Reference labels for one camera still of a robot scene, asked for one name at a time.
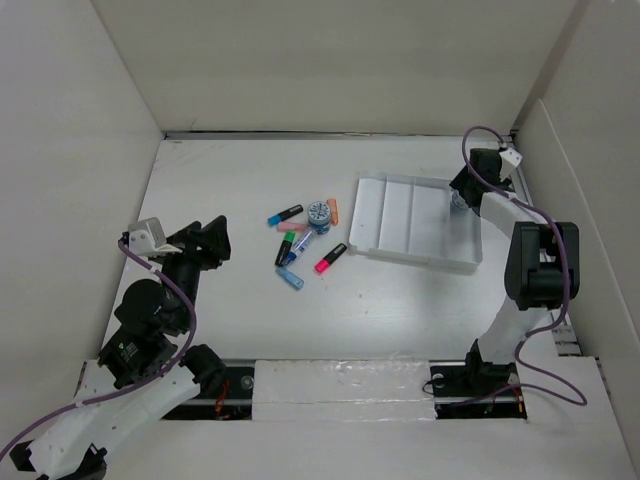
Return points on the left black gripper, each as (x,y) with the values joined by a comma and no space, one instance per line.
(208,244)

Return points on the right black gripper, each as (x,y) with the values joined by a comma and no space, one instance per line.
(461,181)

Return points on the blue round jar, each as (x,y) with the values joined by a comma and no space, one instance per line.
(458,201)
(319,217)

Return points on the clear glue bottle blue cap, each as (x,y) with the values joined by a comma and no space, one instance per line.
(300,246)

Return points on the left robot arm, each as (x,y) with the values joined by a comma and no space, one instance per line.
(149,366)

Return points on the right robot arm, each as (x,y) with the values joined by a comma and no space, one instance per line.
(494,356)

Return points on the blue cap black highlighter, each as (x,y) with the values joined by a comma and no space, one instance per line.
(285,215)

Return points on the pink translucent marker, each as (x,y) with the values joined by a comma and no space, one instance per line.
(296,227)

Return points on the white divided organizer tray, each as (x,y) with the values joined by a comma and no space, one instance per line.
(414,220)

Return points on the green cap black highlighter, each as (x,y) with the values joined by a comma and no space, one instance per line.
(284,248)

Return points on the light blue translucent marker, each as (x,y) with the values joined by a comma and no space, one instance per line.
(290,278)

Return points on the pink cap black highlighter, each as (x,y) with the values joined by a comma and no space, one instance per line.
(326,262)

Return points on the orange translucent marker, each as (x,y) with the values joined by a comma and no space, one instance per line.
(334,212)

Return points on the white foam block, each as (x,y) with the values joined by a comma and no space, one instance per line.
(368,391)

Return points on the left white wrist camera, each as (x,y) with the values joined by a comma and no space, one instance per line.
(146,238)

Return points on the aluminium rail back edge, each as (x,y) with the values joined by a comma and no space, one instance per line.
(180,135)

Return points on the aluminium rail right side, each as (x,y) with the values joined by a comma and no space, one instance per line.
(543,264)

